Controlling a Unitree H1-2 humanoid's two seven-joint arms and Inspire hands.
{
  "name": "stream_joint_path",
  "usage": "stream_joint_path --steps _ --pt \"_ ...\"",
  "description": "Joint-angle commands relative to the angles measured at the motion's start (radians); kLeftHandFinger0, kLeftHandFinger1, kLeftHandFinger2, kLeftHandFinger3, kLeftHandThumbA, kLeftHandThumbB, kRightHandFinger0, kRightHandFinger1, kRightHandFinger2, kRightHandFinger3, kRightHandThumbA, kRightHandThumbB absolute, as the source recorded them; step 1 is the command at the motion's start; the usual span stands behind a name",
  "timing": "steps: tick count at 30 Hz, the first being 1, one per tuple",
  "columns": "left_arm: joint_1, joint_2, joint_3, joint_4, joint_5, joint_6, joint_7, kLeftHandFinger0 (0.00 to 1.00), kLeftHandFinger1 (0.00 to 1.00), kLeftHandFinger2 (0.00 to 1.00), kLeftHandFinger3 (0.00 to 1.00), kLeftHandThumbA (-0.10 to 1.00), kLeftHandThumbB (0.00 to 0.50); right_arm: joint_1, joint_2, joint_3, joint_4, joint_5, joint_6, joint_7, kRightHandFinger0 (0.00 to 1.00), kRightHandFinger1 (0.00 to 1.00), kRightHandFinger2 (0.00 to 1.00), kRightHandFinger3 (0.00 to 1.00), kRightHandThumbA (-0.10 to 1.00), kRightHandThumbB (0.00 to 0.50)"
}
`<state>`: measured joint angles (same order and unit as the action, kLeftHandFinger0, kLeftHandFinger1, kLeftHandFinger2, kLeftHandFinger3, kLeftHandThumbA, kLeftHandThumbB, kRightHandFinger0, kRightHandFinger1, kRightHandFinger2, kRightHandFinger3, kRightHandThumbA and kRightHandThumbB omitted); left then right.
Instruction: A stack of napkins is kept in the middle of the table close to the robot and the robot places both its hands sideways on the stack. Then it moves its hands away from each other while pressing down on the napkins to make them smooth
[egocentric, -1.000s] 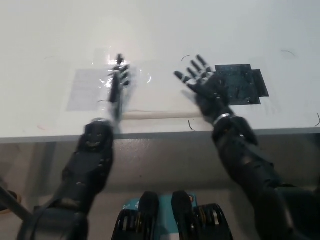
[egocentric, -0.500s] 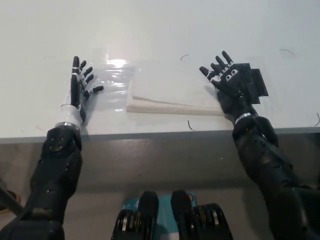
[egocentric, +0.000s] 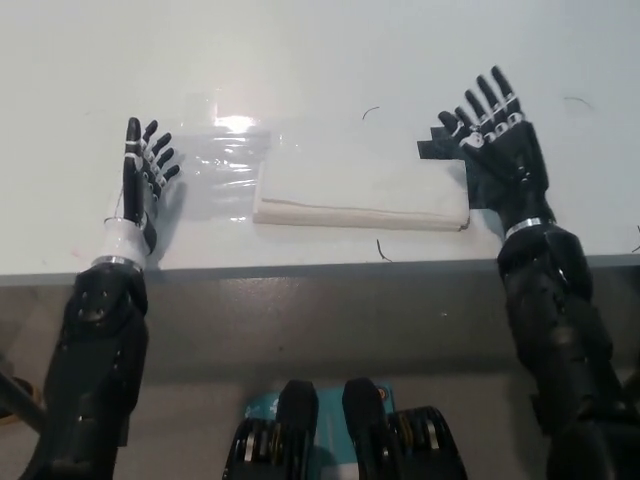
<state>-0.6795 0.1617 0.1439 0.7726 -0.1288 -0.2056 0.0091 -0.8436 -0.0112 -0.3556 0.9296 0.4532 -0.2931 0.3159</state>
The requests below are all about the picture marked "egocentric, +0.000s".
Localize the black metal stand bar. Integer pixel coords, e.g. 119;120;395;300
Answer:
0;368;50;437

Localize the clear plastic film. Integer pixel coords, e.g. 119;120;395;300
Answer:
180;93;312;222

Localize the black teal robot body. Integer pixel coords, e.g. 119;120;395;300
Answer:
227;377;469;480

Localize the black tape patch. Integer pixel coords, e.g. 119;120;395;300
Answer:
416;126;503;212

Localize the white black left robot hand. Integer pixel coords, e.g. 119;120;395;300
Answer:
101;117;183;265

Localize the white napkin stack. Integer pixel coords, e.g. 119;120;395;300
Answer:
252;158;472;235

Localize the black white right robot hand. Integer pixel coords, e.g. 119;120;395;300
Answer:
437;64;557;241

